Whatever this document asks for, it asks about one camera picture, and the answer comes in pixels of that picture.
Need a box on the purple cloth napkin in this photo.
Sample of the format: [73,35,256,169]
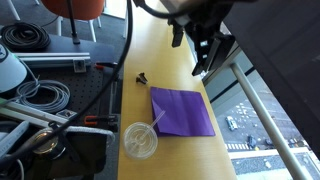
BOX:
[149,86,217,138]

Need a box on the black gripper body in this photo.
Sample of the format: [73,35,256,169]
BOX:
[167,6,236,48]

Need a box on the orange chair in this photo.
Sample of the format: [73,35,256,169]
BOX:
[6,0,106,43]

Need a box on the grey cable coil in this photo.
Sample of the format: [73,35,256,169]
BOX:
[15,79,72,115]

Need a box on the clear plastic cup with lid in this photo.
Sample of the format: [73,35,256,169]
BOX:
[122,121,159,161]

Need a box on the aluminium extrusion bar with bracket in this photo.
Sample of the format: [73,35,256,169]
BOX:
[0,99,79,128]

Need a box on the gold capped black cylinder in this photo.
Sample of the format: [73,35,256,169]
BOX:
[31,129,67,161]

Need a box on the small metal binder clip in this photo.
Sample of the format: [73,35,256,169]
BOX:
[135,71,150,86]

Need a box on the black cable coil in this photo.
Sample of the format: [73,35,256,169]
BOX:
[0,21,52,53]

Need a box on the black perforated board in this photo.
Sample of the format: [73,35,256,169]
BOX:
[31,64,122,125]

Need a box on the black bag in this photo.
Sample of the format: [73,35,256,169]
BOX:
[18,125,116,180]

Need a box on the dark window roller shade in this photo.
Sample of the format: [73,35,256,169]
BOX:
[222,0,320,162]

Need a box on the orange black bar clamp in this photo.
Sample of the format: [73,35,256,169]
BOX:
[94,61,120,82]
[83,114,120,133]

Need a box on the white rounded robot base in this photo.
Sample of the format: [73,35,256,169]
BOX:
[0,42,29,95]

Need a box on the grey metal handrail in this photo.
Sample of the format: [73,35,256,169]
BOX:
[230,62,312,180]

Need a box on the black camera stand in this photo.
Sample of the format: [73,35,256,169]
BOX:
[65,0,81,45]

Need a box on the clear drinking straw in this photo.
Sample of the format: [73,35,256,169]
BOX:
[133,109,167,148]

